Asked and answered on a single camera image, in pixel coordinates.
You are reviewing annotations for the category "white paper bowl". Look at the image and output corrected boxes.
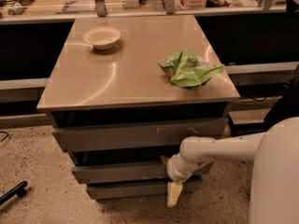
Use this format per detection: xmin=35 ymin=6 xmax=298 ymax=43
xmin=83 ymin=27 xmax=121 ymax=50

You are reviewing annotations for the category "metal post left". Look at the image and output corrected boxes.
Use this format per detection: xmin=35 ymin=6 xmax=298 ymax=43
xmin=94 ymin=0 xmax=107 ymax=17

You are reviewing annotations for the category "green chip bag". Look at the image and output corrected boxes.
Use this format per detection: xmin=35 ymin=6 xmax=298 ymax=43
xmin=158 ymin=49 xmax=224 ymax=88

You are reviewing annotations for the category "purple booklet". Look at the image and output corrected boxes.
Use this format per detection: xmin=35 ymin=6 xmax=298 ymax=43
xmin=59 ymin=0 xmax=95 ymax=14

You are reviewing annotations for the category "black chair leg left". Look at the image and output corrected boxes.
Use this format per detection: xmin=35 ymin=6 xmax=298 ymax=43
xmin=0 ymin=181 xmax=28 ymax=205

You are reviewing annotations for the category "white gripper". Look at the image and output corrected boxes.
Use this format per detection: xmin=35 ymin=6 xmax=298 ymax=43
xmin=160 ymin=154 xmax=192 ymax=207

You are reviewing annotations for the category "grey drawer cabinet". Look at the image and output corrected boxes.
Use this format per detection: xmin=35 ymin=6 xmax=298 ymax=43
xmin=36 ymin=14 xmax=241 ymax=202

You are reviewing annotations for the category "grey drawer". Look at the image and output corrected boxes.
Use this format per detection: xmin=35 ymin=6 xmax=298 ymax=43
xmin=86 ymin=177 xmax=204 ymax=202
xmin=71 ymin=160 xmax=214 ymax=185
xmin=52 ymin=118 xmax=227 ymax=152

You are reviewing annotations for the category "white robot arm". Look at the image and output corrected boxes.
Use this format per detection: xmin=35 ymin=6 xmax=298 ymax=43
xmin=164 ymin=117 xmax=299 ymax=224

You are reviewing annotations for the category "black office chair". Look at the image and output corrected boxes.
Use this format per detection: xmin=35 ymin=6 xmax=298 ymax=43
xmin=226 ymin=63 xmax=299 ymax=138

